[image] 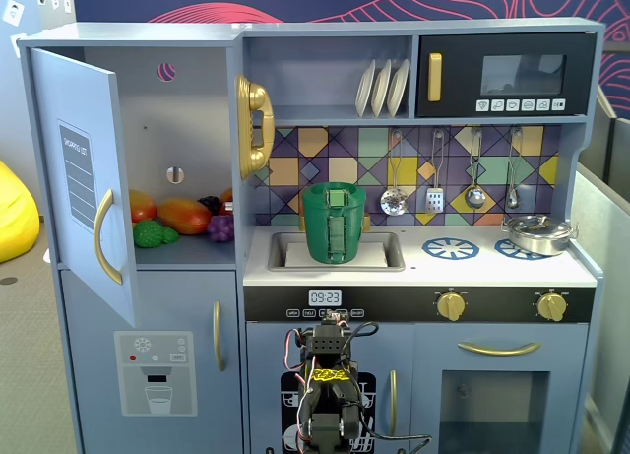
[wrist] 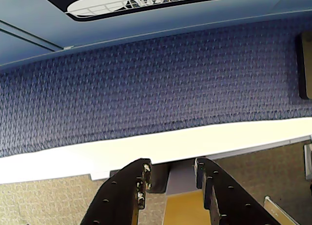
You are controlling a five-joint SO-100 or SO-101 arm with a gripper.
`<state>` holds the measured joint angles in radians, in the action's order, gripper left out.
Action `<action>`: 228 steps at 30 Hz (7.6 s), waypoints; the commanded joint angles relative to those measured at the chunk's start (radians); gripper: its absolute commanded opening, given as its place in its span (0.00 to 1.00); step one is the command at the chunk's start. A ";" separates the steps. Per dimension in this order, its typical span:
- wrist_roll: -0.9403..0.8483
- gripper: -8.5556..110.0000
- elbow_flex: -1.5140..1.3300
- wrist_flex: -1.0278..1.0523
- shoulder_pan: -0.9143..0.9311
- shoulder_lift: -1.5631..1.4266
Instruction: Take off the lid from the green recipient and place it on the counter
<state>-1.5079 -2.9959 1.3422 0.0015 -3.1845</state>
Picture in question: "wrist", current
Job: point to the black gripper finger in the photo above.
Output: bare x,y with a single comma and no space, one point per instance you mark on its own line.
231,203
117,198

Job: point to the white shelf board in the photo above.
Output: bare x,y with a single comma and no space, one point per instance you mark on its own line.
97,159

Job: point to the yellow board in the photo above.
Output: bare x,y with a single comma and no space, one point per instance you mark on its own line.
182,208

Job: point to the white plastic block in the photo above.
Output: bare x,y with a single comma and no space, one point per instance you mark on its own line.
308,161

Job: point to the blue woven fabric panel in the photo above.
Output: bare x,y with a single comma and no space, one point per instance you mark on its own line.
146,88

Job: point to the dark framed box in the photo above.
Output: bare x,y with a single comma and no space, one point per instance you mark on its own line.
306,64

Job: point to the black and white sign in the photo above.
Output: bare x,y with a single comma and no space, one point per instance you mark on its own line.
102,5

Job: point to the metal rail bracket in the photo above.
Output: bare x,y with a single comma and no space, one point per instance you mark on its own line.
275,210

